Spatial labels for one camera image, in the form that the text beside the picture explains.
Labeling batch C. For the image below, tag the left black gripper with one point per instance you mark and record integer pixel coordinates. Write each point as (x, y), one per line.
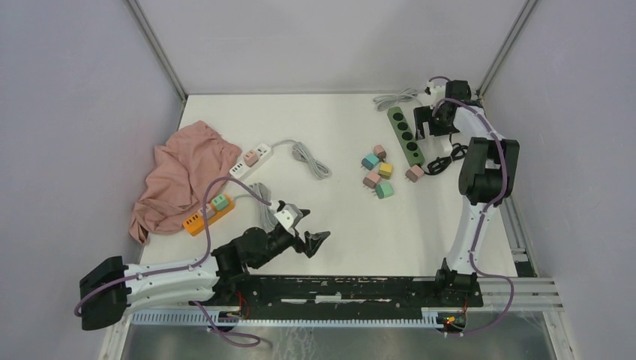
(313, 241)

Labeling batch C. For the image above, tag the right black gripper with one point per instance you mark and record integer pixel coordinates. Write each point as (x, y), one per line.
(424, 114)

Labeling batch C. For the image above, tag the green power strip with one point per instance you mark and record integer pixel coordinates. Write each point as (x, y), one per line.
(405, 136)

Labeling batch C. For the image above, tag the pink charger plug end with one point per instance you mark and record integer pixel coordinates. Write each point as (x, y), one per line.
(380, 152)

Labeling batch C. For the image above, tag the yellow charger plug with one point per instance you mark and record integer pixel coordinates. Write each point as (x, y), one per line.
(385, 170)

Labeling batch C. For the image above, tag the pink charger plug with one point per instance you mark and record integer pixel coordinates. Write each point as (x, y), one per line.
(371, 180)

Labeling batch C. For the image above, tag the teal usb charger plug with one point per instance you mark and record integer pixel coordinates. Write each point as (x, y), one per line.
(370, 161)

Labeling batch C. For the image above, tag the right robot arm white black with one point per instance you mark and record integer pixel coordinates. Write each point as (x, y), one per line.
(485, 179)

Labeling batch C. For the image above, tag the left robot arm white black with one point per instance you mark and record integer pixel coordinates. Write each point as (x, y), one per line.
(114, 289)

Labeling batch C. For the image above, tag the orange power strip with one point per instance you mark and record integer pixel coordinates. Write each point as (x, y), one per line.
(194, 225)

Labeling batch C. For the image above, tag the pink cloth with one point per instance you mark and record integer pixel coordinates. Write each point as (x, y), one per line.
(185, 165)

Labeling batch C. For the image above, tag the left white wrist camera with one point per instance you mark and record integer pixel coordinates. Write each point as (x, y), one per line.
(281, 212)

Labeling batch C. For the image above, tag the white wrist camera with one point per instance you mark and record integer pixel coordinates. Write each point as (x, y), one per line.
(281, 212)
(435, 90)

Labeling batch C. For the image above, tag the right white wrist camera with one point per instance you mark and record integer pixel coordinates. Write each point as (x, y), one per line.
(435, 90)

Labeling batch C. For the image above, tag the black mounting base plate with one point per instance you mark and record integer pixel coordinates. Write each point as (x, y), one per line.
(287, 297)

